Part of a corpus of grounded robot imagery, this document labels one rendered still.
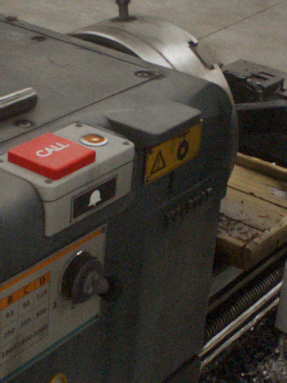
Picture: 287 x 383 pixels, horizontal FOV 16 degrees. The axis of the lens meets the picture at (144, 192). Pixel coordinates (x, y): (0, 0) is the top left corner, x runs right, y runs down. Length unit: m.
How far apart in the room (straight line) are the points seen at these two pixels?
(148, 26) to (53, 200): 0.55
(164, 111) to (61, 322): 0.25
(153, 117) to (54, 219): 0.20
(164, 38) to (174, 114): 0.33
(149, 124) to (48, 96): 0.12
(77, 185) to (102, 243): 0.16
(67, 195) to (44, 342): 0.20
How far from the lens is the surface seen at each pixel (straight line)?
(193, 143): 1.14
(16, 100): 1.03
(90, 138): 0.98
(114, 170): 0.97
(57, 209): 0.91
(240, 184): 1.77
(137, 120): 1.04
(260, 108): 1.52
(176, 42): 1.39
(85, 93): 1.10
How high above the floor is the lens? 1.66
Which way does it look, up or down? 27 degrees down
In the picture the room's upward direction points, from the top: 5 degrees clockwise
